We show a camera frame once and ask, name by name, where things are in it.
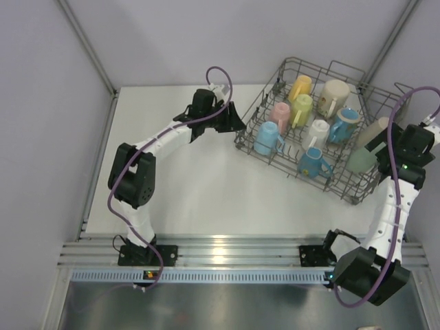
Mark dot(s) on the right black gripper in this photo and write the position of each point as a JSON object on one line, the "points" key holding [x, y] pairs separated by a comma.
{"points": [[378, 141]]}

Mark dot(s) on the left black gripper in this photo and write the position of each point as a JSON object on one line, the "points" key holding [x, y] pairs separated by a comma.
{"points": [[232, 122]]}

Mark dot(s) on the beige tumbler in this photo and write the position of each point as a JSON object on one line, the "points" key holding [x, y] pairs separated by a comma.
{"points": [[371, 131]]}

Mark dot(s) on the light blue mug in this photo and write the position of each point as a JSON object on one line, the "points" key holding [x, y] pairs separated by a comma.
{"points": [[268, 139]]}

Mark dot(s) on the green tumbler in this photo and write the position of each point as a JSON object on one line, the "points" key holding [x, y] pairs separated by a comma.
{"points": [[360, 161]]}

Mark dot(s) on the pink mug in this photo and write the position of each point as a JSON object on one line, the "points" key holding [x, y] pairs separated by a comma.
{"points": [[280, 115]]}

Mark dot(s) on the blue butterfly mug orange inside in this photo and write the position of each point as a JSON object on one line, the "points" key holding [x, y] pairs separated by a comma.
{"points": [[346, 122]]}

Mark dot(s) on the pale yellow-green mug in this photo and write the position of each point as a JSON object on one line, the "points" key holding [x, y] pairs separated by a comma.
{"points": [[301, 110]]}

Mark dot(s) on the yellow mug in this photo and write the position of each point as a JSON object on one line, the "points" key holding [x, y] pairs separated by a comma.
{"points": [[302, 85]]}

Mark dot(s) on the grey wire dish rack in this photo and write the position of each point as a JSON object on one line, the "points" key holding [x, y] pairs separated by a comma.
{"points": [[369, 101]]}

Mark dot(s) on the floral cream mug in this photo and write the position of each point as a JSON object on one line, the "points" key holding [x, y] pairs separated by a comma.
{"points": [[333, 96]]}

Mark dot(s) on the white mug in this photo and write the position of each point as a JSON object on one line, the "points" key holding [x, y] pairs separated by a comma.
{"points": [[316, 135]]}

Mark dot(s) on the dark blue mug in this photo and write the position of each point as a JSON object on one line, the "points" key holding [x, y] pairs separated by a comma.
{"points": [[312, 164]]}

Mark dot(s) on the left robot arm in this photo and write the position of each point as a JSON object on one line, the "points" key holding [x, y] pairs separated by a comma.
{"points": [[132, 177]]}

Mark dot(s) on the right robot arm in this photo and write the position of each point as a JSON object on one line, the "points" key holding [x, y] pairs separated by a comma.
{"points": [[373, 270]]}

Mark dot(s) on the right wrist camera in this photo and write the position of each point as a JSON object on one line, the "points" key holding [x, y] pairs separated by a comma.
{"points": [[430, 125]]}

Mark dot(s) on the perforated cable tray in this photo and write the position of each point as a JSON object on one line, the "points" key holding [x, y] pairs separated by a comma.
{"points": [[260, 276]]}

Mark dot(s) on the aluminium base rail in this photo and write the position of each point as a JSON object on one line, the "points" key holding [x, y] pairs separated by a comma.
{"points": [[205, 251]]}

